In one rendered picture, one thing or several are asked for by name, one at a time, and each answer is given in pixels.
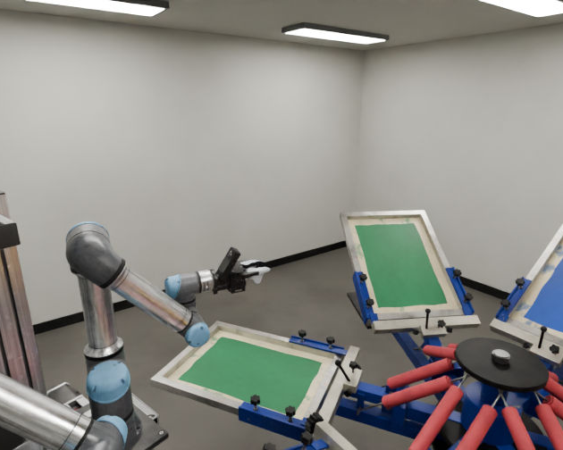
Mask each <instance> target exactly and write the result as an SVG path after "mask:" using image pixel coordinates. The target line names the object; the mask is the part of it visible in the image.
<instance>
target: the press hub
mask: <svg viewBox="0 0 563 450"><path fill-rule="evenodd" d="M455 358H456V361H457V362H458V365H459V366H460V367H461V368H462V369H463V370H464V371H465V372H466V373H467V374H469V375H470V376H471V377H473V378H474V379H477V380H479V381H476V382H473V383H470V384H469V385H467V386H466V389H465V394H464V400H463V403H462V401H461V400H460V401H459V402H458V404H457V406H456V407H455V409H454V410H453V411H455V412H459V413H461V422H462V423H458V422H455V421H449V420H447V421H446V422H445V424H444V425H443V427H442V428H441V430H440V432H439V433H440V435H441V437H442V438H443V440H444V441H442V440H439V439H436V438H435V439H434V441H433V442H432V446H433V450H448V449H449V448H450V447H451V446H453V445H454V444H455V443H456V442H457V441H458V440H459V439H461V438H462V437H463V436H464V435H465V434H466V432H467V430H468V429H469V427H470V425H471V424H472V422H473V421H474V419H475V417H476V415H477V414H478V413H479V412H480V410H481V408H482V407H483V405H484V404H485V405H489V406H492V404H493V402H494V401H495V399H496V398H497V396H498V394H499V393H500V392H499V390H498V389H500V390H504V391H503V393H502V394H503V396H504V398H505V400H506V402H507V405H508V406H513V407H514V408H517V411H518V413H519V415H520V418H521V420H522V422H523V423H524V425H525V428H526V430H527V431H530V432H533V433H537V434H540V435H543V434H542V431H541V430H540V429H539V427H538V426H537V425H536V424H535V422H534V421H533V420H532V419H531V418H529V417H528V416H527V415H526V414H525V413H524V412H522V411H523V405H522V403H521V401H520V400H519V399H518V397H517V396H516V395H515V394H513V393H512V392H517V393H528V392H534V391H537V390H540V389H542V388H544V387H545V386H546V385H547V383H548V380H549V372H548V369H547V368H546V366H545V365H544V363H543V362H542V361H541V360H540V359H539V358H538V357H536V356H535V355H534V354H532V353H530V352H529V351H527V350H525V349H524V348H522V347H520V346H517V345H514V344H511V343H509V342H506V341H503V340H498V339H494V338H487V337H475V338H469V339H467V340H464V341H462V342H460V343H459V344H458V345H457V347H456V351H455ZM505 407H506V406H505V405H504V402H503V400H502V398H501V397H500V398H499V400H498V402H497V403H496V404H495V405H494V407H493V408H494V409H495V410H496V411H497V414H498V416H497V417H496V419H495V421H494V422H493V424H492V425H491V427H490V428H489V430H488V432H487V433H486V435H485V437H484V438H483V442H482V444H481V445H479V446H478V448H477V449H476V450H499V449H498V448H497V447H496V446H506V445H509V444H511V445H512V446H513V447H514V448H515V449H516V450H517V446H516V444H515V442H514V440H513V437H512V436H511V434H510V432H509V429H508V426H507V424H506V422H505V420H504V418H503V416H502V413H501V411H502V409H503V408H505Z"/></svg>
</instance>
